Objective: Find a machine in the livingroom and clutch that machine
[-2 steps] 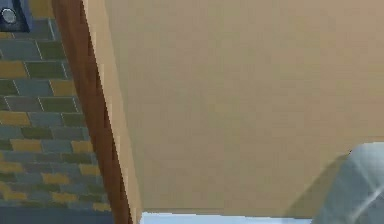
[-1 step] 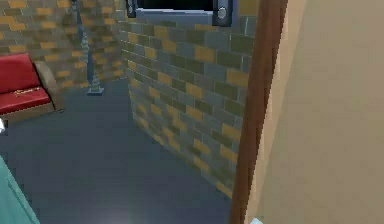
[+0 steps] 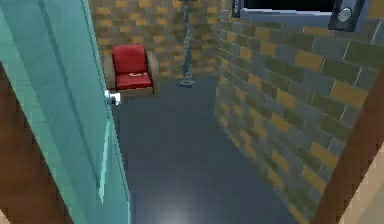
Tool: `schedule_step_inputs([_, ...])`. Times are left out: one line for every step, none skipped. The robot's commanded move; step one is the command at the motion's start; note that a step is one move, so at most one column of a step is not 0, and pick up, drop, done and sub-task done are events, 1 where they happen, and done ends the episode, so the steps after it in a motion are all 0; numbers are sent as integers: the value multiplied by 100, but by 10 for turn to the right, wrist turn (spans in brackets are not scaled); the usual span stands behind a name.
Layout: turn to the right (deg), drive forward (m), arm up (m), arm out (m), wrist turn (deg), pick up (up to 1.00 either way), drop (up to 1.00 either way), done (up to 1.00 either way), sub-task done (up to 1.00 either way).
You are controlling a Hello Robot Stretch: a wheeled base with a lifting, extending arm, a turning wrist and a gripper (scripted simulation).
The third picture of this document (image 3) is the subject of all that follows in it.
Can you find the grey floor lamp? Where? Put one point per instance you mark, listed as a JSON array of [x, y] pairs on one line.
[[188, 46]]

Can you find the small orange object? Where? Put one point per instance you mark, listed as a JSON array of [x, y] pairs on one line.
[[138, 74]]

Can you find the red cushioned armchair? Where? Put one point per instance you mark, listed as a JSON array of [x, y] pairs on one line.
[[131, 68]]

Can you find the white round door knob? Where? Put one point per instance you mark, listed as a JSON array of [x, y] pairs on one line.
[[113, 97]]

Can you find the black loudspeaker with round cone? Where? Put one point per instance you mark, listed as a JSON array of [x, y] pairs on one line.
[[236, 8], [345, 15]]

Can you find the teal room door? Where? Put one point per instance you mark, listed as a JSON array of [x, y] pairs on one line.
[[56, 100]]

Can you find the black television set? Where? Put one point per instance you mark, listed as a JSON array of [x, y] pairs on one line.
[[288, 4]]

